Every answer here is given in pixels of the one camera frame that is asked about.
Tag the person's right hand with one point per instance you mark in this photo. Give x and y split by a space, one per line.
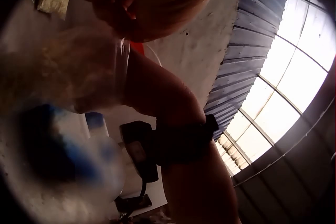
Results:
160 92

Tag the person's left hand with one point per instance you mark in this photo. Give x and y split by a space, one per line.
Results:
162 0

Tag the person's left fingers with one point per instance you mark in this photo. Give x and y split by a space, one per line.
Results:
125 21

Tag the clear plastic bag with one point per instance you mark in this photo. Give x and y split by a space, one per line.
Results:
78 71

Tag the red object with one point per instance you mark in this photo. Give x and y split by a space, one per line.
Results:
137 48

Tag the blue and white container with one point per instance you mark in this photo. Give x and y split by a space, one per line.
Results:
97 124

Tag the blue corrugated metal roof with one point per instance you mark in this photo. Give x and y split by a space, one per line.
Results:
246 50

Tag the black wrist band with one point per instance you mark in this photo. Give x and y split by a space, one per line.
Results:
181 140

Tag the blue and white plastic bag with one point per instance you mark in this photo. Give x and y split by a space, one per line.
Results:
63 150

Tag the large paned window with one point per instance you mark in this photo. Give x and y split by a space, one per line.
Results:
288 82

